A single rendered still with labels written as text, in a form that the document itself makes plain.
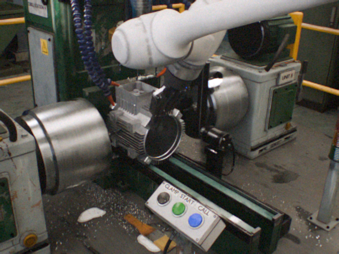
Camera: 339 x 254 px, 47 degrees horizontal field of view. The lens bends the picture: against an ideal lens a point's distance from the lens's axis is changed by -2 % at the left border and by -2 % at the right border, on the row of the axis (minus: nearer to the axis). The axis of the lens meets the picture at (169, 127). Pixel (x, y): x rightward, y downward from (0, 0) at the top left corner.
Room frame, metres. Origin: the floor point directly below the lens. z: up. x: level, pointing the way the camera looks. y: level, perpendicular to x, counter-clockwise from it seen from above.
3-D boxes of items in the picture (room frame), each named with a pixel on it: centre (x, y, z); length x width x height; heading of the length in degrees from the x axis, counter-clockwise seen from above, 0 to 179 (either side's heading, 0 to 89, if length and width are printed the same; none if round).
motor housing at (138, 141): (1.20, 0.08, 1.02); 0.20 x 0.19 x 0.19; 41
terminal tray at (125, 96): (1.23, 0.11, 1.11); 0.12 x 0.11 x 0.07; 41
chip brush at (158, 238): (0.92, 0.05, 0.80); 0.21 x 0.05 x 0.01; 45
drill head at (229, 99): (1.42, -0.16, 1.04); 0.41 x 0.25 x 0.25; 132
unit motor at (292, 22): (1.60, -0.41, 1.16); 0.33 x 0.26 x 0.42; 132
